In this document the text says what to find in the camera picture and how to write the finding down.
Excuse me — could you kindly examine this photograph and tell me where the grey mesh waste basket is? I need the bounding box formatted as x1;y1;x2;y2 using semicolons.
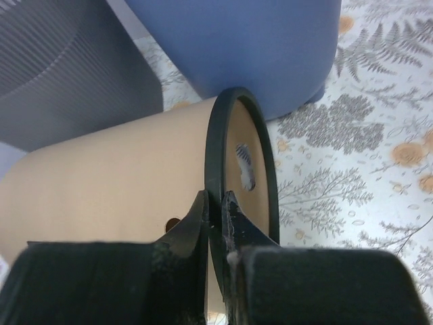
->
1;1;163;152

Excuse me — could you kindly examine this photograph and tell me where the floral table cloth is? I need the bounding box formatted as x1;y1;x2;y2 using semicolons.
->
135;0;433;299

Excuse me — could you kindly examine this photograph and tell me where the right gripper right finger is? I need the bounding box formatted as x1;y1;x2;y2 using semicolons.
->
222;191;425;324

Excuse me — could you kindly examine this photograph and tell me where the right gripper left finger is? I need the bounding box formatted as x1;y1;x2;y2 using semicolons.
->
1;190;209;324

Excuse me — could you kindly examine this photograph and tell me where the beige bin with black rim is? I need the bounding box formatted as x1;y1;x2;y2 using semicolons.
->
1;87;279;321

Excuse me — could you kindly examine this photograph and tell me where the blue plastic bucket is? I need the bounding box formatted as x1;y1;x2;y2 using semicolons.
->
129;0;342;121

